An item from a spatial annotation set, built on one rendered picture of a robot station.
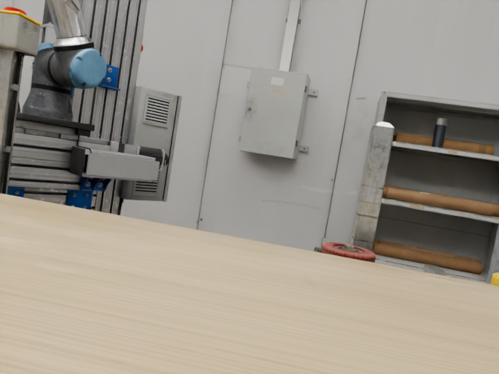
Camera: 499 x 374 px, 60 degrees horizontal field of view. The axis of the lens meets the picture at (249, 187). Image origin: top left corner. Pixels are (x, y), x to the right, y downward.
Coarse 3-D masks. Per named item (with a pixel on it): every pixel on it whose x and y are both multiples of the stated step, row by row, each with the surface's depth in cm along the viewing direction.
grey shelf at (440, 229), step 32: (384, 96) 265; (416, 96) 261; (416, 128) 302; (448, 128) 298; (480, 128) 293; (416, 160) 303; (448, 160) 298; (480, 160) 293; (448, 192) 299; (480, 192) 294; (384, 224) 309; (416, 224) 304; (448, 224) 300; (480, 224) 295; (384, 256) 282; (480, 256) 295
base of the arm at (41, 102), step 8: (32, 88) 136; (40, 88) 135; (48, 88) 135; (56, 88) 136; (32, 96) 135; (40, 96) 135; (48, 96) 135; (56, 96) 136; (64, 96) 138; (24, 104) 136; (32, 104) 134; (40, 104) 135; (48, 104) 134; (56, 104) 136; (64, 104) 138; (24, 112) 135; (32, 112) 134; (40, 112) 134; (48, 112) 134; (56, 112) 136; (64, 112) 138
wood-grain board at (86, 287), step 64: (0, 256) 37; (64, 256) 40; (128, 256) 43; (192, 256) 47; (256, 256) 52; (320, 256) 59; (0, 320) 25; (64, 320) 27; (128, 320) 28; (192, 320) 30; (256, 320) 32; (320, 320) 34; (384, 320) 36; (448, 320) 39
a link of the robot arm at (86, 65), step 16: (48, 0) 121; (64, 0) 121; (64, 16) 122; (80, 16) 126; (64, 32) 124; (80, 32) 126; (64, 48) 124; (80, 48) 126; (64, 64) 127; (80, 64) 125; (96, 64) 129; (64, 80) 130; (80, 80) 127; (96, 80) 131
